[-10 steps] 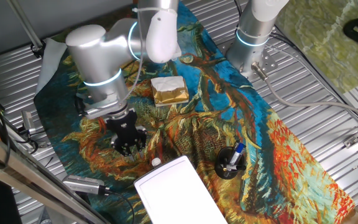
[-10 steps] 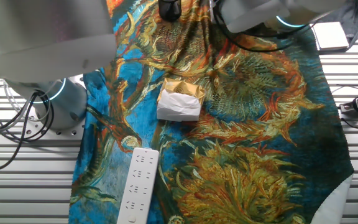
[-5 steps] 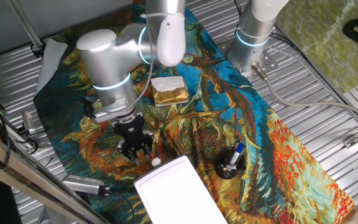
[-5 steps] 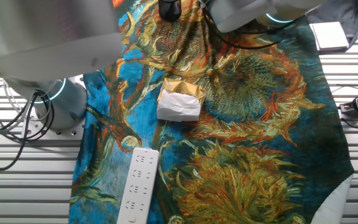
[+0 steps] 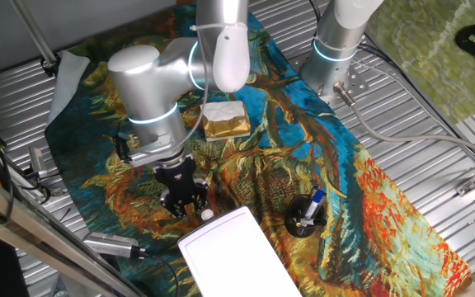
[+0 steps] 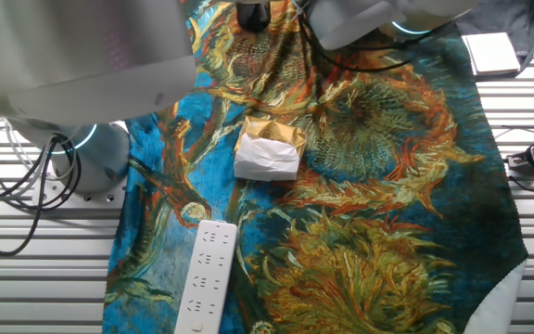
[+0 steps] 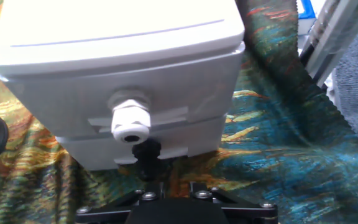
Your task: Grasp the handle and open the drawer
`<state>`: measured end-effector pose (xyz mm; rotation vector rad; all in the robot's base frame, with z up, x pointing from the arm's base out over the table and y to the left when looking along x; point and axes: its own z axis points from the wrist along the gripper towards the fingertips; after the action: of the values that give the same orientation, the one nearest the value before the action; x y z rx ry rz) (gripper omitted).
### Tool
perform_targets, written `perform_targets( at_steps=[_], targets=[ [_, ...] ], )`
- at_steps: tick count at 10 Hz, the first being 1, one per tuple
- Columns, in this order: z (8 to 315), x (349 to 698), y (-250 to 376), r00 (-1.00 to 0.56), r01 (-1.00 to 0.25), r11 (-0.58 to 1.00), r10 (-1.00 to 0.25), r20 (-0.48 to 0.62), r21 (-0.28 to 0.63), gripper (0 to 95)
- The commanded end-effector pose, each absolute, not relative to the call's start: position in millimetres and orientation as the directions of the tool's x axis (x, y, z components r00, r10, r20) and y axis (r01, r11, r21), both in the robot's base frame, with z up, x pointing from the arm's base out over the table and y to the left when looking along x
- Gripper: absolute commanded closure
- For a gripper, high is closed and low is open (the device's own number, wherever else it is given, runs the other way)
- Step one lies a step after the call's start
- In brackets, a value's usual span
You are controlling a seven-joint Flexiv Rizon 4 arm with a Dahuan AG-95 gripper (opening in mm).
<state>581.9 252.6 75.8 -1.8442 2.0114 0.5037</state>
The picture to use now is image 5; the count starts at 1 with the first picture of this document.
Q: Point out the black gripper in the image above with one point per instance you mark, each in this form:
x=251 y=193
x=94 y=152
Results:
x=177 y=177

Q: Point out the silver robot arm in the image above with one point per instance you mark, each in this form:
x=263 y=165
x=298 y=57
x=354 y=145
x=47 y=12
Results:
x=147 y=82

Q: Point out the white drawer cabinet casing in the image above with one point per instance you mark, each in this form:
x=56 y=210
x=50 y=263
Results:
x=229 y=255

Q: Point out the sunflower painting cloth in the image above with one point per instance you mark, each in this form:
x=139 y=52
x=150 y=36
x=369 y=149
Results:
x=262 y=165

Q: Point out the gold tissue pack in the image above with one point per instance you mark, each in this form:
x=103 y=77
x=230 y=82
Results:
x=225 y=123

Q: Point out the black mesh pen holder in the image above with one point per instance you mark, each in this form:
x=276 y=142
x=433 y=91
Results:
x=293 y=222

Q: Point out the white marker with blue cap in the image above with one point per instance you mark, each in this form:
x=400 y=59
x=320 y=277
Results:
x=313 y=206

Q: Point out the black pen with gold tip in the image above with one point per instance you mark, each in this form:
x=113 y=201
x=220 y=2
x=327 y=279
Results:
x=316 y=222

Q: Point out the grey tripod pole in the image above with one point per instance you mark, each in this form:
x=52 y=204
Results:
x=35 y=35

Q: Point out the green marbled cloth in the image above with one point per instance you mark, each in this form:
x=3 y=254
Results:
x=427 y=62

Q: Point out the wrist camera with grey mount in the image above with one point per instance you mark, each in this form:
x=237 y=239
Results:
x=147 y=158

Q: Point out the silver camera with black plug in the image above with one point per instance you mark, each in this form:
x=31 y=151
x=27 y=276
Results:
x=109 y=244

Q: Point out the aluminium frame bar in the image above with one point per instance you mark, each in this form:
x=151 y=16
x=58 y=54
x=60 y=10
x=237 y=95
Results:
x=35 y=231

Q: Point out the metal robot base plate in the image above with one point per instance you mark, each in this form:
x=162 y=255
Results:
x=359 y=84

